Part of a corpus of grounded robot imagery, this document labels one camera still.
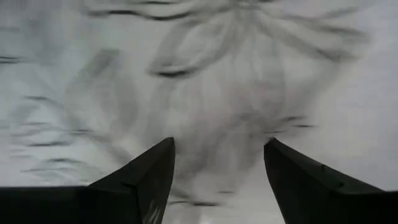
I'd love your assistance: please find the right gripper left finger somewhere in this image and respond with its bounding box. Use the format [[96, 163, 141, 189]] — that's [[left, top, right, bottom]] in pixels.
[[0, 136, 177, 224]]

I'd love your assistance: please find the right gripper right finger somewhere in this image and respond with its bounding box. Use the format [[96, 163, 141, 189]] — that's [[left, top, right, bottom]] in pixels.
[[263, 138, 398, 224]]

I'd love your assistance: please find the white leaf-print cloth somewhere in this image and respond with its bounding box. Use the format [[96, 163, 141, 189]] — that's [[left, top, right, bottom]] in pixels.
[[0, 0, 398, 224]]

